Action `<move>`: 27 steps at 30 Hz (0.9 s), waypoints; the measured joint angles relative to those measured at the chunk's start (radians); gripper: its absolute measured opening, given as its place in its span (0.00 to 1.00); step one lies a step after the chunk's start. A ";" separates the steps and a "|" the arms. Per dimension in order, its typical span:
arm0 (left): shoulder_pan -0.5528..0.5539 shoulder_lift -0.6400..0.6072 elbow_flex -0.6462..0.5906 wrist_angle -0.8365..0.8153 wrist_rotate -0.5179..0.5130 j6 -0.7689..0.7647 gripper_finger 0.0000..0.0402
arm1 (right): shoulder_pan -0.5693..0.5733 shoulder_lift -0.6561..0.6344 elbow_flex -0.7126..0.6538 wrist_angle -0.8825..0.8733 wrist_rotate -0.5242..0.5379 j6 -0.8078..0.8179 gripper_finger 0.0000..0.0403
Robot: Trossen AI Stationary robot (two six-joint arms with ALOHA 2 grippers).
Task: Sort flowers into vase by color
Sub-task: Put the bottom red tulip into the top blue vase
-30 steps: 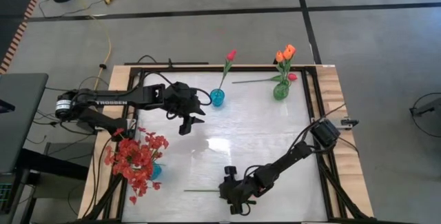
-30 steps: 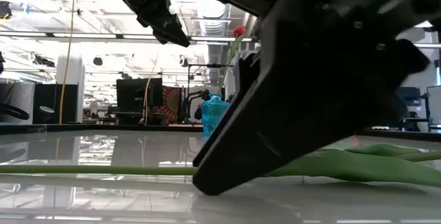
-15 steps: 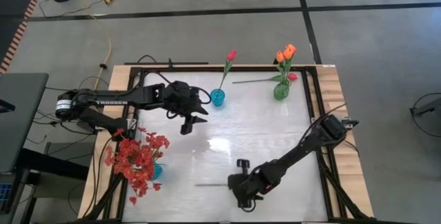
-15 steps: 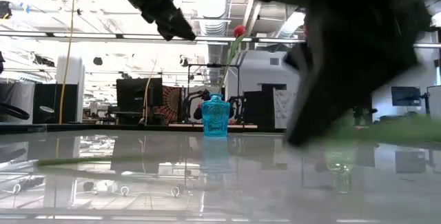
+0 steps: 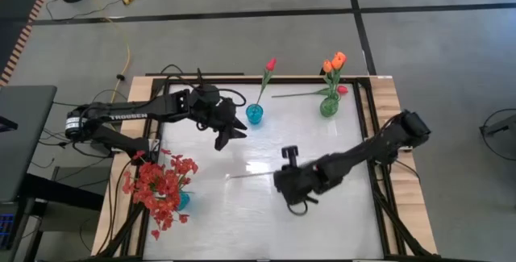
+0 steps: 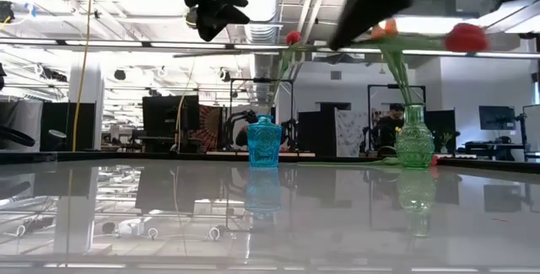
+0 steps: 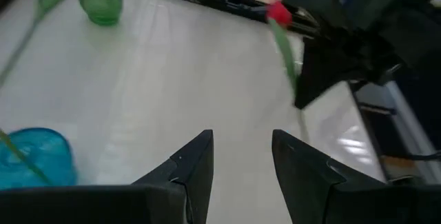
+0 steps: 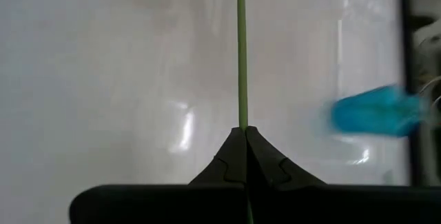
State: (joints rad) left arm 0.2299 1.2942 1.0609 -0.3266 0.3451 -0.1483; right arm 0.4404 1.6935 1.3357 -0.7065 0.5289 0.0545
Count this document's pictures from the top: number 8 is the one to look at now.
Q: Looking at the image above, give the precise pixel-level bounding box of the artificial tulip with green stem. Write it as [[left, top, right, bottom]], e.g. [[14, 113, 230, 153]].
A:
[[236, 0, 250, 132]]

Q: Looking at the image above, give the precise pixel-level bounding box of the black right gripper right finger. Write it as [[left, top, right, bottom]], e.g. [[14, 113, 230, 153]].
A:
[[245, 126, 441, 224]]

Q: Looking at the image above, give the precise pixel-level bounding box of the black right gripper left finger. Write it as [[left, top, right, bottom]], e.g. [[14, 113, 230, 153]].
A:
[[68, 126, 248, 224]]

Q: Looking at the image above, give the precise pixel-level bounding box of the squat blue glass vase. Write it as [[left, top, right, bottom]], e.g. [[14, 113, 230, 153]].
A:
[[329, 84, 430, 139]]

